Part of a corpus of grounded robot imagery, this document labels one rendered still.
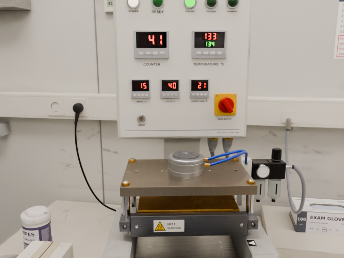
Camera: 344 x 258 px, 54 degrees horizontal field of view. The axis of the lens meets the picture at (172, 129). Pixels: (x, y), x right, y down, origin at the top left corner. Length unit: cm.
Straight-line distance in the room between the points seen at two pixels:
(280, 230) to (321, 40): 66
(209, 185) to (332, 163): 77
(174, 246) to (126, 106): 35
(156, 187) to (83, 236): 63
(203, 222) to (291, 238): 54
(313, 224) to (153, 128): 63
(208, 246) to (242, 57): 45
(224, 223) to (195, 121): 28
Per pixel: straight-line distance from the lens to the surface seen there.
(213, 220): 69
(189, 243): 84
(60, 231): 132
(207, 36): 84
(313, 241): 119
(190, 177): 72
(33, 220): 111
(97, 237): 125
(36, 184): 162
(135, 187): 67
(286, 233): 121
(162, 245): 83
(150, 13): 84
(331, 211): 124
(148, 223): 69
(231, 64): 86
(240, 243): 77
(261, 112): 125
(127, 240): 72
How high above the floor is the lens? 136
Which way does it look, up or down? 12 degrees down
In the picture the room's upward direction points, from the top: straight up
